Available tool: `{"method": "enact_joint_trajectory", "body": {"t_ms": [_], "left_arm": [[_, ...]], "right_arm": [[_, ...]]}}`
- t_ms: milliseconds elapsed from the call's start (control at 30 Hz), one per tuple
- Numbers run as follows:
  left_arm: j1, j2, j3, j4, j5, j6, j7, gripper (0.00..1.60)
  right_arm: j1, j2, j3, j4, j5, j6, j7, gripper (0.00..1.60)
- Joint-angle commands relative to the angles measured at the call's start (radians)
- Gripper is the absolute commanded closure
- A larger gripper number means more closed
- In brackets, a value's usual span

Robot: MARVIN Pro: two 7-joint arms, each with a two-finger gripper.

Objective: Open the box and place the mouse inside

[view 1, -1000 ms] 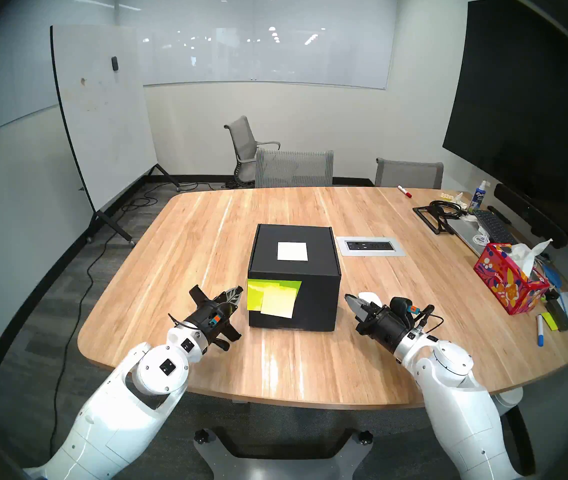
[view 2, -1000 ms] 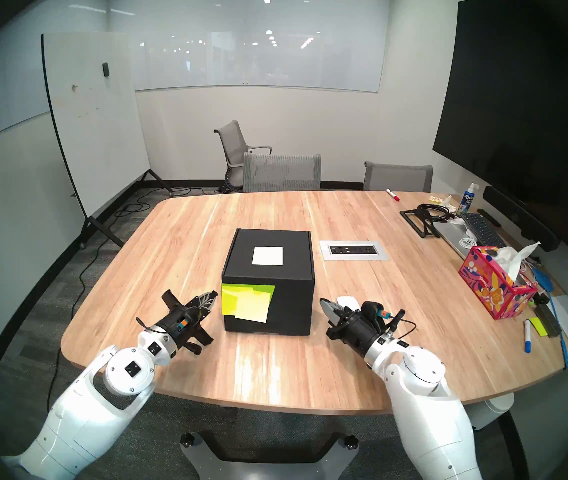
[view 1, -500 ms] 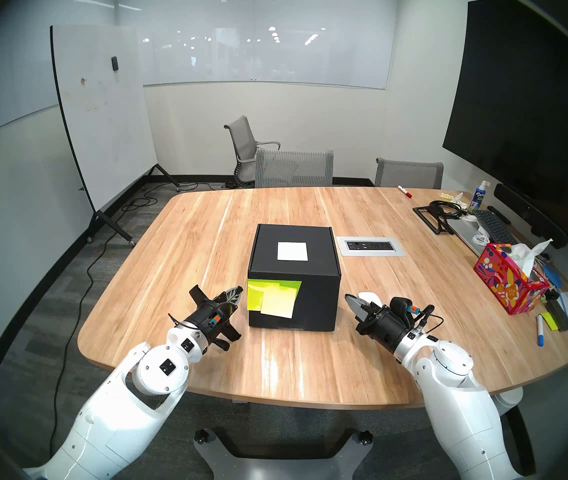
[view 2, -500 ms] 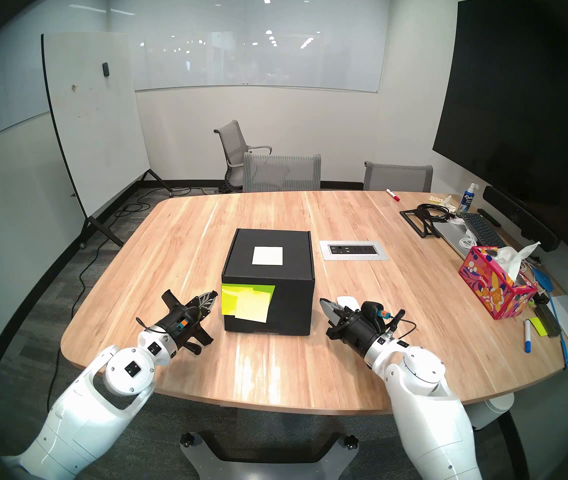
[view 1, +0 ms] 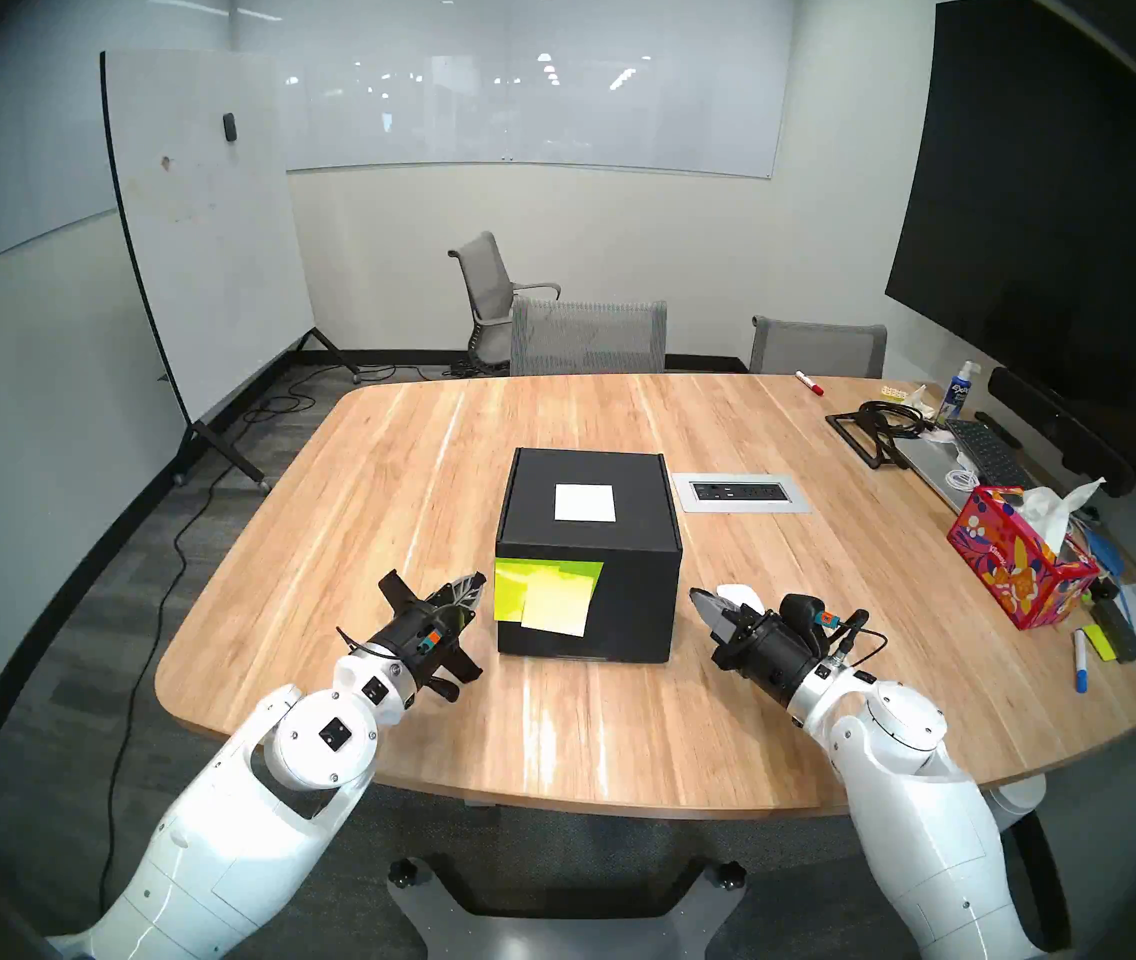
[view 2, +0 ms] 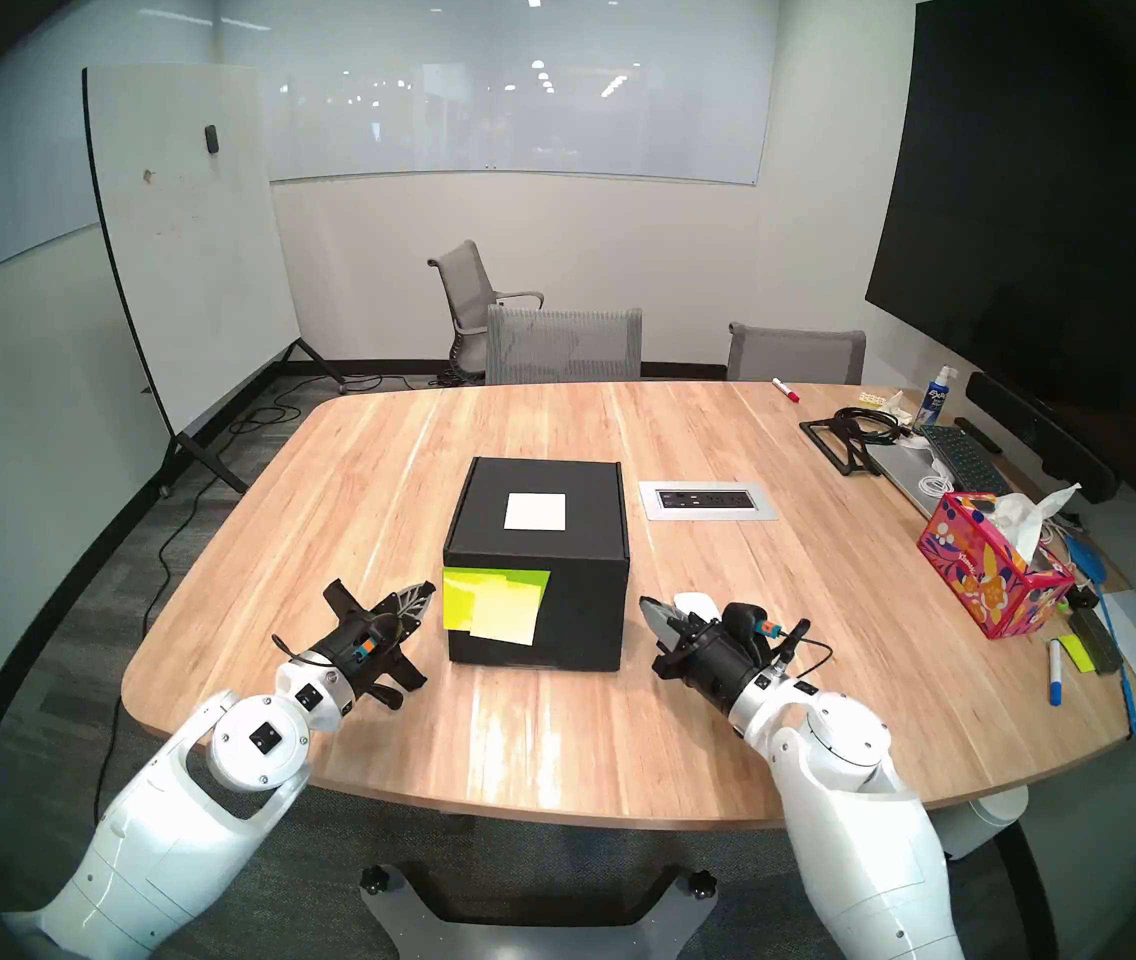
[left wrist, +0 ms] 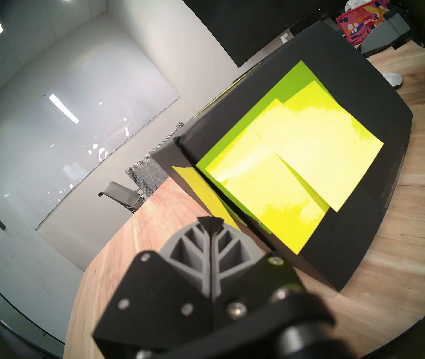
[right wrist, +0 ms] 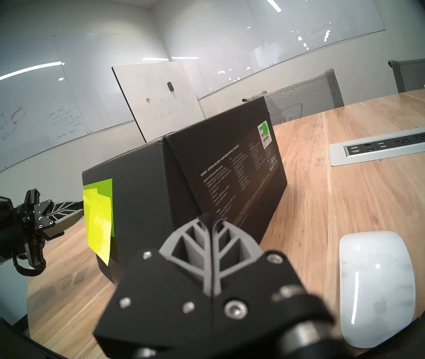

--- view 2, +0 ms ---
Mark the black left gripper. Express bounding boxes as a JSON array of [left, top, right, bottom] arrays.
[[313, 580, 437, 711]]

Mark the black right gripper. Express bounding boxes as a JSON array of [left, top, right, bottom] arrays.
[[640, 598, 813, 715]]

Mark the black cardboard box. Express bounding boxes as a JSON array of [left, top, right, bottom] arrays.
[[443, 457, 631, 672]]

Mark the red floral tissue box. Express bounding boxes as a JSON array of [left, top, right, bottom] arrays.
[[917, 492, 1076, 640]]

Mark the lime green sticky note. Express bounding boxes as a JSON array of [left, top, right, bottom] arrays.
[[442, 566, 551, 631]]

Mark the silver table power panel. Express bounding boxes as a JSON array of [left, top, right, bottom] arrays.
[[639, 481, 779, 522]]

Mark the pale square sticky note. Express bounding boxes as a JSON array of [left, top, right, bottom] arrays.
[[504, 492, 567, 531]]

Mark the black laptop stand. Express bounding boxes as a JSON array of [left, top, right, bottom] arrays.
[[799, 416, 884, 477]]

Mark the silver laptop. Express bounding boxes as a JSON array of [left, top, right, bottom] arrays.
[[868, 443, 964, 519]]

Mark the gray mesh office chair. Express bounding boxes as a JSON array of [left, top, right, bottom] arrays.
[[485, 305, 644, 386]]

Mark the gray plain-back office chair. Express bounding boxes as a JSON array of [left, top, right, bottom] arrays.
[[726, 322, 867, 386]]

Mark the gray office chair with armrests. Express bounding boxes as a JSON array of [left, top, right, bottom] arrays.
[[427, 239, 545, 384]]

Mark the black keyboard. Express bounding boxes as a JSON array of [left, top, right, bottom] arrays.
[[916, 424, 1014, 497]]

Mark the whiteboard cleaner spray bottle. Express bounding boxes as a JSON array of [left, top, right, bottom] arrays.
[[912, 365, 959, 429]]

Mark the white tissue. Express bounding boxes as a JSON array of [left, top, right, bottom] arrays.
[[988, 483, 1082, 564]]

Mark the black video conference bar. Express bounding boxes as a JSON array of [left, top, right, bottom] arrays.
[[966, 371, 1121, 504]]

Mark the blue fly swatter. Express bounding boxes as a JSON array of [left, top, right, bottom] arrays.
[[1066, 533, 1136, 737]]

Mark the rolling whiteboard on stand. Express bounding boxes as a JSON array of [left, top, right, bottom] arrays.
[[82, 64, 349, 496]]

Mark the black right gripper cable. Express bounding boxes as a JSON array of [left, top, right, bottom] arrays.
[[773, 618, 834, 684]]

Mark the black floor cable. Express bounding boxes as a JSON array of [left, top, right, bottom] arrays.
[[93, 373, 379, 849]]

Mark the coiled black cable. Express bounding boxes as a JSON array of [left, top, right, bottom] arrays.
[[833, 406, 914, 444]]

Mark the glass wall whiteboard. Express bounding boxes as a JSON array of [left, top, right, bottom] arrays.
[[218, 0, 779, 187]]

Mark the large black wall screen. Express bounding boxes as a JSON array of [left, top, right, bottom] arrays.
[[865, 0, 1136, 459]]

